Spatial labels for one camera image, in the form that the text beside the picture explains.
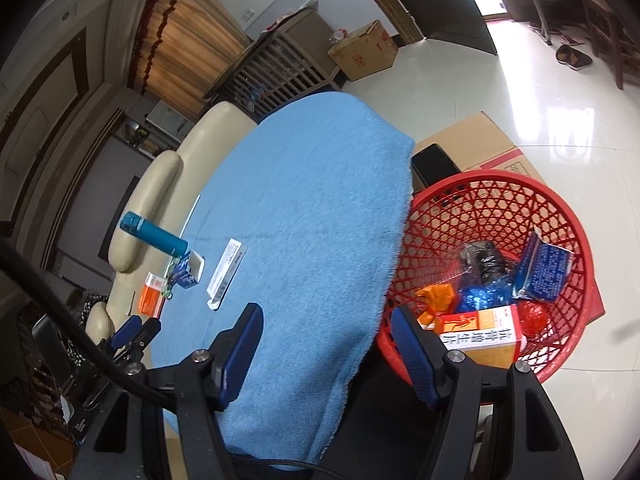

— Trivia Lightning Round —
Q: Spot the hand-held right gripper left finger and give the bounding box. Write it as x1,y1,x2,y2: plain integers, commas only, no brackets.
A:
70,302,264,480

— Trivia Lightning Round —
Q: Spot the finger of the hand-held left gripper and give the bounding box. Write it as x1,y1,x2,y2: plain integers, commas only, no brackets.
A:
120,319,163,376
97,316,143,356

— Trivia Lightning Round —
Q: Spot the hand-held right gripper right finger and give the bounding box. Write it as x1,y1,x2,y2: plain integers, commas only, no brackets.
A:
390,306,583,480

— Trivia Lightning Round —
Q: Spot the orange packet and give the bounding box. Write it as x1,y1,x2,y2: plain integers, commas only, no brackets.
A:
415,282,461,328

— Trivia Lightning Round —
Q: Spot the large white orange box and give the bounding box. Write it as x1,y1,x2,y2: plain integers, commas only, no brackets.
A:
435,305,528,366

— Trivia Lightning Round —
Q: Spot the small blue white box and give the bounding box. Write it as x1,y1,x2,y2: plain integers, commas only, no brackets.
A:
172,251,206,288

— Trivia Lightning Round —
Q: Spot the long white box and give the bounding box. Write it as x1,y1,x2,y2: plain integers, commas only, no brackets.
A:
206,238,244,309

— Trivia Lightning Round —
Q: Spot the red plastic bag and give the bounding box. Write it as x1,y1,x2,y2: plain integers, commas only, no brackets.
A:
517,300,551,336

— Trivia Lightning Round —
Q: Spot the blue foil packet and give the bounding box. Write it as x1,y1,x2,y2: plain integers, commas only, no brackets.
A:
512,230,576,303

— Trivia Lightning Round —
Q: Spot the red plastic mesh basket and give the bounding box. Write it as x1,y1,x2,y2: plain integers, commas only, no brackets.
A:
376,169,598,386

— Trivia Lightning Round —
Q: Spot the orange and white carton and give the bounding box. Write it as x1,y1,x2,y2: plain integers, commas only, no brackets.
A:
136,272,168,318

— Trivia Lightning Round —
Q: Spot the black white spotted cloth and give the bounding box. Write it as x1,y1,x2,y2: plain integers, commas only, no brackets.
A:
65,287,108,341

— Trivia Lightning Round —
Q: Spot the pile of green wrapped candies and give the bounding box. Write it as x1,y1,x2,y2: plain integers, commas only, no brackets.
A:
162,257,182,302

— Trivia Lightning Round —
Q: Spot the dark bag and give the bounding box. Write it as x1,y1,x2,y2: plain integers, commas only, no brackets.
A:
31,314,76,401

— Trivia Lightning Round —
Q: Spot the blue plastic bag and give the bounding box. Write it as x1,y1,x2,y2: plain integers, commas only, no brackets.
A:
457,280,516,313

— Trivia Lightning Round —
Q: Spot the teal thermos bottle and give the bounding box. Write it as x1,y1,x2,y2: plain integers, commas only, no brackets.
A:
120,212,190,256

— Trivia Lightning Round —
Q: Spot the black plastic bag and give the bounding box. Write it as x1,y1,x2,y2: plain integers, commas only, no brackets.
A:
460,241,511,286

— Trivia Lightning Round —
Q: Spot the blue terry table cloth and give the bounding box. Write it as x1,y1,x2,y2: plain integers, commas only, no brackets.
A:
150,91,416,466

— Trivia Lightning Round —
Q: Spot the black rectangular case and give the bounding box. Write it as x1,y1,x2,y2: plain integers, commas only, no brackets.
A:
411,143,463,191

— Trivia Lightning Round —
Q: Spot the dark display cabinet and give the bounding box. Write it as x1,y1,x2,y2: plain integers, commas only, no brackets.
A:
124,119,157,157

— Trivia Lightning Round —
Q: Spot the cream leather sofa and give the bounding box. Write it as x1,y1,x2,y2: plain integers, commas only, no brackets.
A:
85,101,258,346

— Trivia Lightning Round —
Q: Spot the white refrigerator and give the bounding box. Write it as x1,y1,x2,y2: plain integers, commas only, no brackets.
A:
146,100,193,136

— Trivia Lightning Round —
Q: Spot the large cardboard box red print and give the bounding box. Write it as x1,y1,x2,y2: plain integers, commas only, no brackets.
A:
412,111,608,333

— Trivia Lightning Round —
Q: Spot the wooden slatted crib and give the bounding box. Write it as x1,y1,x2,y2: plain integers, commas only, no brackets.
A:
205,7,343,126

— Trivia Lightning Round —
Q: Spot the tan curtain with red trim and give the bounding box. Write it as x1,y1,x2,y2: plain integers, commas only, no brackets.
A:
127,0,251,111

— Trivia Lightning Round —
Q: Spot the small cardboard box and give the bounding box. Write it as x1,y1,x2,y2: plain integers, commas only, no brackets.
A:
327,20,399,82

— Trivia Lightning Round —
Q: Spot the dark door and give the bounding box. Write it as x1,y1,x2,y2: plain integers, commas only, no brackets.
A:
360,0,498,56

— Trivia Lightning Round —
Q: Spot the black cable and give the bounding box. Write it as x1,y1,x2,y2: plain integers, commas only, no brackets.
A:
0,237,351,480

